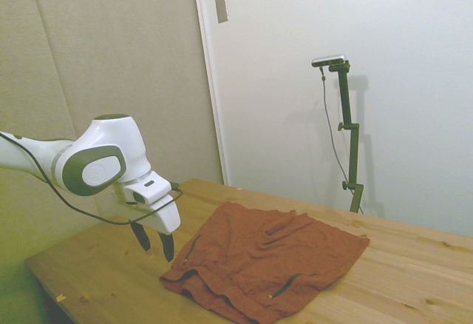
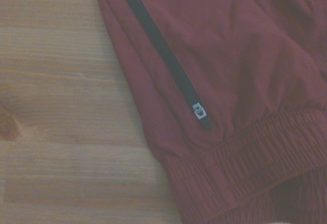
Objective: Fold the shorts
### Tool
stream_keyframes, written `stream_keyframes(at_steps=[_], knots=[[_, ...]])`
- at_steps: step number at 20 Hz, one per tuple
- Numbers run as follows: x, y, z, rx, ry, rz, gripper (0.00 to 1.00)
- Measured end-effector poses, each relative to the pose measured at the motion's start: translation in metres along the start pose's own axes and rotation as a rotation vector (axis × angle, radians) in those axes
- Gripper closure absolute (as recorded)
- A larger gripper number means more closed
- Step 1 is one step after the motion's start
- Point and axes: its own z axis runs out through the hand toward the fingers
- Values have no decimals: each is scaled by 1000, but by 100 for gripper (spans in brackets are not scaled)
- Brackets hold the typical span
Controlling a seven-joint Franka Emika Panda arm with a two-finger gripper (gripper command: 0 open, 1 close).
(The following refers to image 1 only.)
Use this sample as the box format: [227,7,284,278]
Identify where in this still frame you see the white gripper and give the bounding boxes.
[128,192,183,263]

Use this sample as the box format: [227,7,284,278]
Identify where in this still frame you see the white door frame trim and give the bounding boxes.
[191,0,231,186]

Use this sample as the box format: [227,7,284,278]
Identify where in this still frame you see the rust orange shorts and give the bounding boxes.
[158,200,371,324]

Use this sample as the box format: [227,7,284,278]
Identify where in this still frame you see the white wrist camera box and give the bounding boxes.
[123,173,175,206]

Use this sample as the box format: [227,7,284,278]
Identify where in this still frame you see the grey wall switch plate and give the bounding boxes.
[214,0,230,24]

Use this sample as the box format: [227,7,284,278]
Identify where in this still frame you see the silver exterior camera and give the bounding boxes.
[311,53,348,69]

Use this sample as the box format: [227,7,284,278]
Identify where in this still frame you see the dark green camera stand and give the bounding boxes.
[328,61,365,214]

